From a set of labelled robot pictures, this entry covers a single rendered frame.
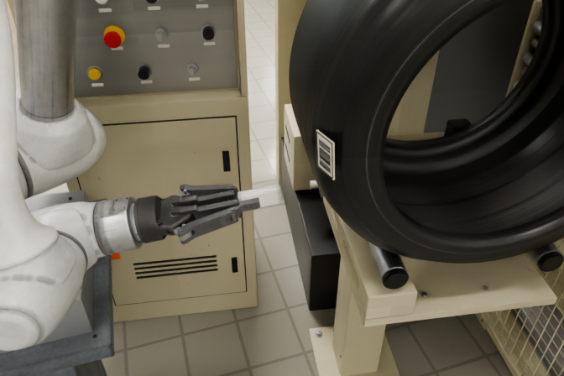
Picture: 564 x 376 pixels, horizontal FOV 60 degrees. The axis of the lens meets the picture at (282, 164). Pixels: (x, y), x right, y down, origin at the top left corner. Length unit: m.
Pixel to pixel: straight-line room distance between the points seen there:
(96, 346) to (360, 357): 0.90
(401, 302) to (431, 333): 1.06
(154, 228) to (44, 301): 0.21
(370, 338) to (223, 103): 0.86
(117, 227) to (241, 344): 1.13
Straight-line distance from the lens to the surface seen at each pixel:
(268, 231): 2.25
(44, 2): 0.95
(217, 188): 0.84
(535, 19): 1.30
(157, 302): 1.91
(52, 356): 1.15
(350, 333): 1.60
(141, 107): 1.40
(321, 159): 0.67
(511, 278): 1.07
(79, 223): 0.82
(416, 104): 1.11
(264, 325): 1.91
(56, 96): 1.07
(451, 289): 1.00
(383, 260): 0.86
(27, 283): 0.69
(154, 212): 0.80
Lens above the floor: 1.53
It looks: 35 degrees down
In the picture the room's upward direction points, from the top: straight up
